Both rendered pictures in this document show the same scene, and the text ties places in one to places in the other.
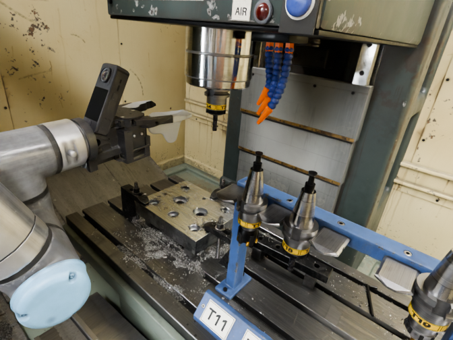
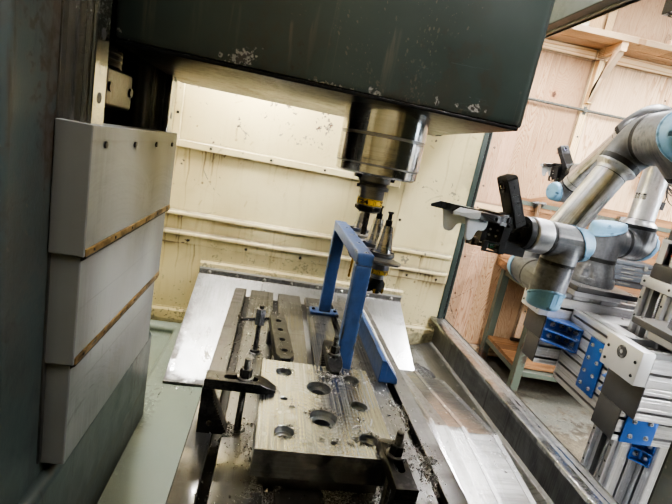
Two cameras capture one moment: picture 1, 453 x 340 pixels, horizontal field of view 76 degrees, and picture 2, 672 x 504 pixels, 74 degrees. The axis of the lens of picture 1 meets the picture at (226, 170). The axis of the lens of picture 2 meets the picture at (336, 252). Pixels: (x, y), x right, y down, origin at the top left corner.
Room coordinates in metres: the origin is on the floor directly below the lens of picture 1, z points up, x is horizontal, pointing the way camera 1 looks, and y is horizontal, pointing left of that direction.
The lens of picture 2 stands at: (1.39, 0.60, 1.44)
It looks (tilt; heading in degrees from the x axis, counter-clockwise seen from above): 12 degrees down; 223
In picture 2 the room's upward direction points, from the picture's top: 11 degrees clockwise
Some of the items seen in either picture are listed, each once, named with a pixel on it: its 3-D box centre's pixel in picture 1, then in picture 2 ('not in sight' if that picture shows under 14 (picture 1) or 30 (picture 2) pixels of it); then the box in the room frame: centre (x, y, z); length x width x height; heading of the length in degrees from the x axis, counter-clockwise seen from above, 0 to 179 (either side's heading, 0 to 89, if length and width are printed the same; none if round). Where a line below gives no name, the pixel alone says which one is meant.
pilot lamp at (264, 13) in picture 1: (262, 11); not in sight; (0.40, -0.03, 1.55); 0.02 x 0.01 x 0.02; 52
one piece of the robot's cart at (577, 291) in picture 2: not in sight; (591, 291); (-0.44, 0.21, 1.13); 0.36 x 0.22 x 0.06; 137
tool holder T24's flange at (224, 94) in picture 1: (217, 90); (373, 182); (0.72, 0.04, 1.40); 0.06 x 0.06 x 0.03
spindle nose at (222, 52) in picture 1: (219, 57); (381, 144); (0.72, 0.04, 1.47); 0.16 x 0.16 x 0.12
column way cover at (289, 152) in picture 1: (288, 143); (122, 265); (1.07, -0.23, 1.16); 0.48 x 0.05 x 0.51; 52
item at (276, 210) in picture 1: (274, 215); not in sight; (0.48, -0.10, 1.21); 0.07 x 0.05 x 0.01; 142
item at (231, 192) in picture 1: (231, 193); (386, 262); (0.54, -0.02, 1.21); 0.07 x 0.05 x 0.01; 142
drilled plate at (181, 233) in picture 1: (189, 212); (318, 413); (0.82, 0.11, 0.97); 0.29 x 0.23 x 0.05; 52
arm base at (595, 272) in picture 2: not in sight; (594, 269); (-0.42, 0.19, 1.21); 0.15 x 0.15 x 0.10
